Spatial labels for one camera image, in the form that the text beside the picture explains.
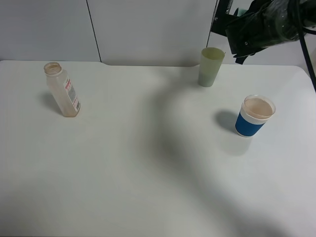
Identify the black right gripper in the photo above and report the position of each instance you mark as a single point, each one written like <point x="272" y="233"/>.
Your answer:
<point x="251" y="33"/>

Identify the clear plastic drink bottle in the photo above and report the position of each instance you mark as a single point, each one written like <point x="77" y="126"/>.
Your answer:
<point x="62" y="89"/>

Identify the teal plastic cup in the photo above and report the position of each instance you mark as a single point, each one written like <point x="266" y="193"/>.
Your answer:
<point x="239" y="12"/>

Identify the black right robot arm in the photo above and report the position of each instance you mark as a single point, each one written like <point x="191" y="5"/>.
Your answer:
<point x="289" y="15"/>

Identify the pale yellow plastic cup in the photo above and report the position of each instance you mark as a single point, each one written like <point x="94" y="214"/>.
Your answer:
<point x="210" y="62"/>

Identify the blue sleeved clear cup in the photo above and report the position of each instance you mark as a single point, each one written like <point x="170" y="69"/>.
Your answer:
<point x="255" y="111"/>

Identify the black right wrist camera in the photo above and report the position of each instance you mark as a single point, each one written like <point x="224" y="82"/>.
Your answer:
<point x="222" y="17"/>

